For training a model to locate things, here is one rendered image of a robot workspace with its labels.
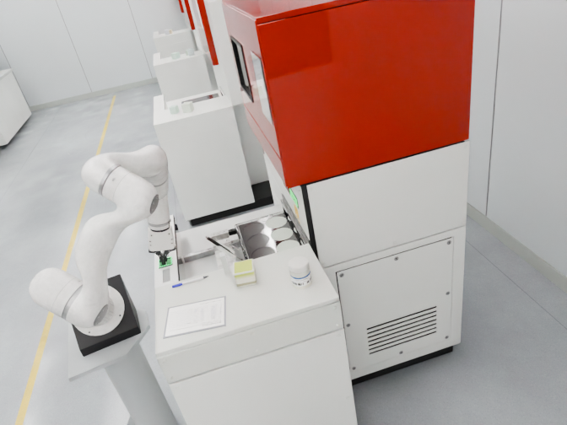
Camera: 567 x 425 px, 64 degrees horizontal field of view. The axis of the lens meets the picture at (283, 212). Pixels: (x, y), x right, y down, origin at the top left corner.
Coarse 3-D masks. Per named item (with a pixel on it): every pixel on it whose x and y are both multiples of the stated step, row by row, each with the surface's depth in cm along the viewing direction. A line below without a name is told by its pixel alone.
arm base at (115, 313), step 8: (112, 288) 173; (112, 296) 172; (120, 296) 172; (112, 304) 168; (120, 304) 172; (112, 312) 168; (120, 312) 171; (104, 320) 164; (112, 320) 169; (120, 320) 170; (80, 328) 167; (88, 328) 167; (96, 328) 168; (104, 328) 168; (112, 328) 169
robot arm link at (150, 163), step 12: (96, 156) 126; (108, 156) 127; (120, 156) 129; (132, 156) 131; (144, 156) 132; (156, 156) 135; (84, 168) 124; (96, 168) 123; (108, 168) 124; (132, 168) 132; (144, 168) 134; (156, 168) 136; (84, 180) 125; (96, 180) 123; (156, 180) 145; (96, 192) 127
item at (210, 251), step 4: (232, 244) 209; (236, 244) 210; (208, 248) 210; (212, 248) 209; (196, 252) 208; (200, 252) 208; (204, 252) 208; (208, 252) 208; (212, 252) 209; (184, 256) 207; (188, 256) 207; (192, 256) 207; (196, 256) 208; (200, 256) 208; (204, 256) 209; (184, 260) 207; (188, 260) 208; (192, 260) 208
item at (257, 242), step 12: (276, 216) 214; (240, 228) 210; (252, 228) 209; (264, 228) 207; (252, 240) 200; (264, 240) 198; (276, 240) 197; (252, 252) 192; (264, 252) 191; (276, 252) 189
